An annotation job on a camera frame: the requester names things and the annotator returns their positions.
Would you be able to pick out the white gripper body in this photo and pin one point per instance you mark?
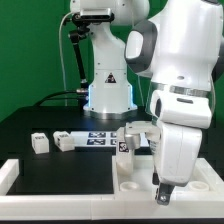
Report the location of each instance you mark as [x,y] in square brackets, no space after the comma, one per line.
[176,152]

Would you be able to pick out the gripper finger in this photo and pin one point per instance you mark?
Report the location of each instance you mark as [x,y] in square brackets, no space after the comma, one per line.
[163,193]

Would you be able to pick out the white square table top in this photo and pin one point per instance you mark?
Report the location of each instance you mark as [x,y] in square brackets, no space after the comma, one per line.
[204,181]

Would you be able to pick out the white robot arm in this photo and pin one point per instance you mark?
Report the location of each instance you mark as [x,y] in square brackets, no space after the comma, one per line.
[177,49]

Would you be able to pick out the white U-shaped obstacle fence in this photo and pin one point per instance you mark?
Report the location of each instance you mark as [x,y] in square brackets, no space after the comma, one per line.
[119,205]

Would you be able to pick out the white sheet with tags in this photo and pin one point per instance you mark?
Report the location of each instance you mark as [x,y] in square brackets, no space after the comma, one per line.
[94,138]

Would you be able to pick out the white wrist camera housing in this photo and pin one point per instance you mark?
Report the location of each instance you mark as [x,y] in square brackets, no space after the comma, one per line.
[133,131]

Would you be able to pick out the grey camera on mount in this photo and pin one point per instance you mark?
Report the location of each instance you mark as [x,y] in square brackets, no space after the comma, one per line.
[100,13]

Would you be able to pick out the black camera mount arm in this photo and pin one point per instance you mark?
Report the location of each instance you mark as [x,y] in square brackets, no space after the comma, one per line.
[75,36]

